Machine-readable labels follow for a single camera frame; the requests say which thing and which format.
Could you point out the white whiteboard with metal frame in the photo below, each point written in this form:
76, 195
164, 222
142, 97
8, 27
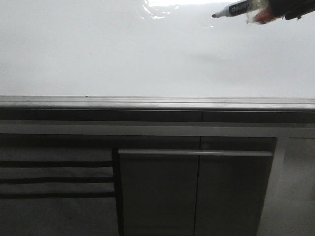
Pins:
152, 53

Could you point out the red magnet taped to marker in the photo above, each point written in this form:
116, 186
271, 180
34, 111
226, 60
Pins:
260, 12

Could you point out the grey cabinet panel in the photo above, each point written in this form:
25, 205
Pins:
192, 192

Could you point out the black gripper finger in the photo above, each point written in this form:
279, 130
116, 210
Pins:
291, 9

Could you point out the white whiteboard marker pen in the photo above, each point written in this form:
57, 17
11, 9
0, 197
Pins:
234, 9

